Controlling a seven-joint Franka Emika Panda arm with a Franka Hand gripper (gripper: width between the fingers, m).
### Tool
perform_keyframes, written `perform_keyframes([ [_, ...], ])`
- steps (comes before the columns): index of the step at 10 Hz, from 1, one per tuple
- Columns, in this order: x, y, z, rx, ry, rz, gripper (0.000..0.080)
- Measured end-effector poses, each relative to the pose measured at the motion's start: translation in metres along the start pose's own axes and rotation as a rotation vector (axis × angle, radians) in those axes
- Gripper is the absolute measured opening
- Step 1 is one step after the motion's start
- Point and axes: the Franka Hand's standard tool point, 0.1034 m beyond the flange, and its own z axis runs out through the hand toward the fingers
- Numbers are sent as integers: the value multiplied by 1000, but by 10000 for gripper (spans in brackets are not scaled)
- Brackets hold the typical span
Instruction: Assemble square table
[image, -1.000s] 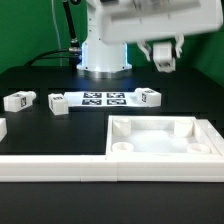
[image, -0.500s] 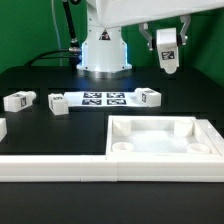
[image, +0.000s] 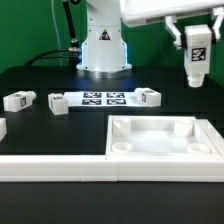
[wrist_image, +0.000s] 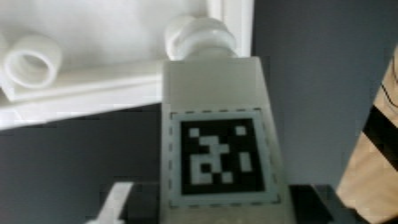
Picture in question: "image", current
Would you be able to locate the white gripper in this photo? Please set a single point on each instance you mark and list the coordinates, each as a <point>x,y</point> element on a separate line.
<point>143,12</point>

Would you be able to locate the white square tabletop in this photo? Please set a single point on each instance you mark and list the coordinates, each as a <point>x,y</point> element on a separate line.
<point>157,135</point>

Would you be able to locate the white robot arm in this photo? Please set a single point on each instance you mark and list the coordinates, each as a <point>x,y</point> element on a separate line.
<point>194,24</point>

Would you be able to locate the white obstacle right bar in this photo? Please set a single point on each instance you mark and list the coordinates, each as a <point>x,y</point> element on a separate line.
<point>213,135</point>

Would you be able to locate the white obstacle bar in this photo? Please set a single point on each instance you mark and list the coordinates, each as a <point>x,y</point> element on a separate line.
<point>213,135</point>
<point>109,169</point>
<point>3,128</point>

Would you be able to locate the white fiducial marker sheet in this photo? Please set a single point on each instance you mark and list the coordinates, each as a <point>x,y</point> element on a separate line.
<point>101,99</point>

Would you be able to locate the white obstacle left bar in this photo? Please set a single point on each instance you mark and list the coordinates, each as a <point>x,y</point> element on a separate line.
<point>3,128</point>

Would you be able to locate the white obstacle front bar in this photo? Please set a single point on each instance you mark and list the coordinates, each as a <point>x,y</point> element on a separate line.
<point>109,169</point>

